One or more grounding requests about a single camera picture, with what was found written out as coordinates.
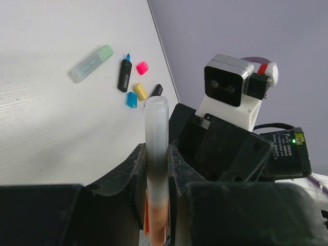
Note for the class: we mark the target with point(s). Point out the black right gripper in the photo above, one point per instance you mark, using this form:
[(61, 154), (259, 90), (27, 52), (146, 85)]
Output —
[(217, 149)]

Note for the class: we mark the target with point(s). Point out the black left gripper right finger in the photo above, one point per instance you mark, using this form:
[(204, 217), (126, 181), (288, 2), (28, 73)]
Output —
[(238, 213)]

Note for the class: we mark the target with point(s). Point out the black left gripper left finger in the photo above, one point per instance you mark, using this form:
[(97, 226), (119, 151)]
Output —
[(109, 211)]

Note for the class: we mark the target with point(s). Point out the pastel orange grey highlighter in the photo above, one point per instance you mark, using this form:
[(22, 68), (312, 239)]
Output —
[(157, 201)]

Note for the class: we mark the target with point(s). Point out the pastel yellow highlighter cap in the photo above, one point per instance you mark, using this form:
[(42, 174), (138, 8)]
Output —
[(140, 91)]

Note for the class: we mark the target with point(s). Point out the blue highlighter cap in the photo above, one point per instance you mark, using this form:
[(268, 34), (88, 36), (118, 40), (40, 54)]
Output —
[(132, 100)]

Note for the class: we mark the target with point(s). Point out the pink highlighter cap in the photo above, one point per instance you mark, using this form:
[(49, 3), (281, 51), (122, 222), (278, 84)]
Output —
[(142, 67)]

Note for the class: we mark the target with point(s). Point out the blue black highlighter body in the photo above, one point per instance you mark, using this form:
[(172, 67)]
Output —
[(124, 74)]

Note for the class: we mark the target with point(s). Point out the pastel green highlighter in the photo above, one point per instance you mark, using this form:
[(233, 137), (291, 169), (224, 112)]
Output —
[(90, 63)]

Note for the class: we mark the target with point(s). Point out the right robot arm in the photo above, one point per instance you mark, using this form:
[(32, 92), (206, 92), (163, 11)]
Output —
[(290, 158)]

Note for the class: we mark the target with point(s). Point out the purple cap black highlighter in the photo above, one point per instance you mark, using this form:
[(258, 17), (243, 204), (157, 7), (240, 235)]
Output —
[(157, 91)]

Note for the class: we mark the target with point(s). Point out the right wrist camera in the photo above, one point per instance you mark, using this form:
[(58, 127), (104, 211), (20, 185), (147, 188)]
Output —
[(235, 87)]

